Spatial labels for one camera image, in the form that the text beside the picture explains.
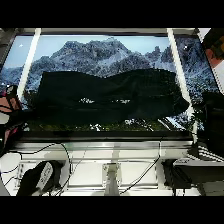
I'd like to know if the silver frame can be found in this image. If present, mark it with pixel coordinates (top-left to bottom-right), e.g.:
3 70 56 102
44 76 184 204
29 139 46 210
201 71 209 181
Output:
0 136 224 197

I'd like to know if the black white striped garment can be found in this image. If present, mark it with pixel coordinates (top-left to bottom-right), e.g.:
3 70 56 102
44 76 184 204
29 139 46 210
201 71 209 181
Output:
187 141 224 163

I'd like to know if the heap of clothes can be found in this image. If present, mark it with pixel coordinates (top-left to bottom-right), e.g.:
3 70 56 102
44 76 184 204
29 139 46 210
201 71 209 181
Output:
201 28 224 95

